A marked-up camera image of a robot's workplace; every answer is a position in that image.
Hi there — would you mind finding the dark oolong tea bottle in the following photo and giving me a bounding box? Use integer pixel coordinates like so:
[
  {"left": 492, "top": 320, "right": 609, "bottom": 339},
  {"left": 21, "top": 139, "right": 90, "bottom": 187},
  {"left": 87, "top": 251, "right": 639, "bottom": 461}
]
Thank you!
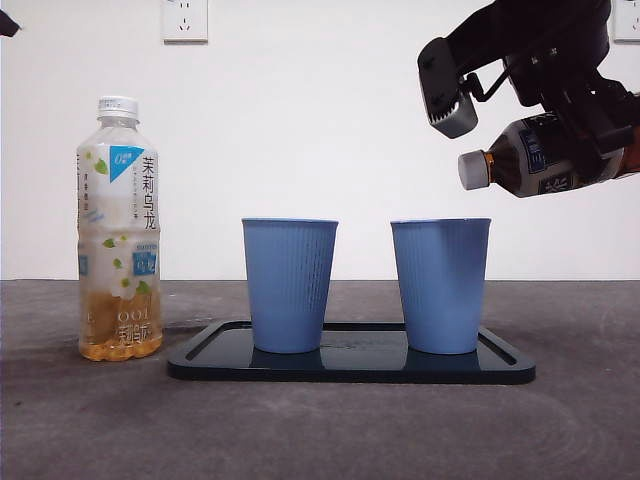
[{"left": 457, "top": 113, "right": 640, "bottom": 199}]

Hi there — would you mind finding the jasmine tea bottle white label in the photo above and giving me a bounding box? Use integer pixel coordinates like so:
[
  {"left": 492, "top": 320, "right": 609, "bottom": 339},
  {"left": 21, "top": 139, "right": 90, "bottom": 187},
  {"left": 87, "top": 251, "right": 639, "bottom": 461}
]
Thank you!
[{"left": 75, "top": 95, "right": 164, "bottom": 362}]

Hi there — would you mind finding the blue ribbed plastic cup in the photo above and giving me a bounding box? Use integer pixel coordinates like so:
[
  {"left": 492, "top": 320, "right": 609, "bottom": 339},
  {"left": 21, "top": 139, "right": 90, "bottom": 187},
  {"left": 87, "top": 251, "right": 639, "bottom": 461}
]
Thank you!
[
  {"left": 240, "top": 217, "right": 340, "bottom": 355},
  {"left": 389, "top": 217, "right": 492, "bottom": 356}
]

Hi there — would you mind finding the dark blue rectangular tray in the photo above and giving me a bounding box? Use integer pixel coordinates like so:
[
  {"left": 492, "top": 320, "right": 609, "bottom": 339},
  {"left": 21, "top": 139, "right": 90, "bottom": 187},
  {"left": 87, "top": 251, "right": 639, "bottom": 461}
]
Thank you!
[{"left": 166, "top": 320, "right": 537, "bottom": 385}]

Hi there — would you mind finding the black camera cable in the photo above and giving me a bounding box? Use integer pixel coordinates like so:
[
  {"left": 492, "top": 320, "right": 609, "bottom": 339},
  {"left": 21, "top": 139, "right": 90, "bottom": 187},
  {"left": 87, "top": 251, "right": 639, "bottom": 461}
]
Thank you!
[{"left": 459, "top": 63, "right": 517, "bottom": 102}]

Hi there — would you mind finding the white wall socket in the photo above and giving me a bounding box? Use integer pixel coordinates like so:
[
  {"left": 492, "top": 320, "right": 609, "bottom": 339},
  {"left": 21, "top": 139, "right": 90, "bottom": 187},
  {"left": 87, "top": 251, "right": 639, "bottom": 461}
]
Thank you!
[
  {"left": 610, "top": 0, "right": 640, "bottom": 43},
  {"left": 160, "top": 0, "right": 209, "bottom": 44}
]

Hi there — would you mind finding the pale grey right wrist camera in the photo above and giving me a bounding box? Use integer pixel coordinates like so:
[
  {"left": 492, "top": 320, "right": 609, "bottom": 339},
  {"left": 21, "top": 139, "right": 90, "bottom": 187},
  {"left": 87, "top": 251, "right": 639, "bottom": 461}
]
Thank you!
[{"left": 417, "top": 37, "right": 480, "bottom": 140}]

